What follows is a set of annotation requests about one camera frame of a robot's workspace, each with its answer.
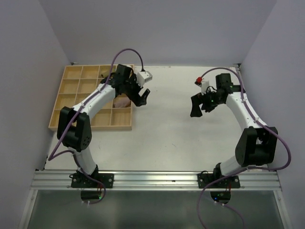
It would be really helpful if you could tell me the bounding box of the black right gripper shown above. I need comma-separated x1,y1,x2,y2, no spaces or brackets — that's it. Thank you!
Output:
190,87,224,116

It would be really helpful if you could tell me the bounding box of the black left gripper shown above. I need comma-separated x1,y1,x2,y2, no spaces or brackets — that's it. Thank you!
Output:
123,73,149,105

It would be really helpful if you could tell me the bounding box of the pink underwear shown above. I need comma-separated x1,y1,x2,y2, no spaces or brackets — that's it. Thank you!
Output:
112,97,131,108

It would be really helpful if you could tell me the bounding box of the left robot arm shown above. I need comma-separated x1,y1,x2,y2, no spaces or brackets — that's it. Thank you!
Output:
57,64,153,187

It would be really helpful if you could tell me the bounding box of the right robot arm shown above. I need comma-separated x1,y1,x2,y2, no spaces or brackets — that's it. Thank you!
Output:
190,73,278,187

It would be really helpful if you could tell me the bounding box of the olive rolled underwear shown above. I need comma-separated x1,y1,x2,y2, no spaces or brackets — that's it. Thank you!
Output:
99,70,110,79

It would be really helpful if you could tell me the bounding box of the wooden compartment tray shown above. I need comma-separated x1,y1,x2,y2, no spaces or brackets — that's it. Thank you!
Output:
49,64,132,132

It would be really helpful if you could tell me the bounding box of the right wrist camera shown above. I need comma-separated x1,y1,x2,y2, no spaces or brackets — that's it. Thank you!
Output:
195,77,210,94

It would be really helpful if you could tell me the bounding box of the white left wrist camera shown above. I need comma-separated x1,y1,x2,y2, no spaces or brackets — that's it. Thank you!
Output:
136,71,153,86

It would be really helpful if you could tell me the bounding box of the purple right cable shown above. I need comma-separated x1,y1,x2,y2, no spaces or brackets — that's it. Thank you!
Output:
196,67,293,229

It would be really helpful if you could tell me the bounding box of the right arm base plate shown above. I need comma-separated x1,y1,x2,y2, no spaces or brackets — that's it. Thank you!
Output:
197,171,241,189

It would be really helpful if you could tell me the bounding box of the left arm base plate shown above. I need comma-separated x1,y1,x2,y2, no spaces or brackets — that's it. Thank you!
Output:
69,172,114,188

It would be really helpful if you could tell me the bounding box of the aluminium mounting rail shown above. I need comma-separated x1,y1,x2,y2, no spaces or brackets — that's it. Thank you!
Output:
30,170,281,191

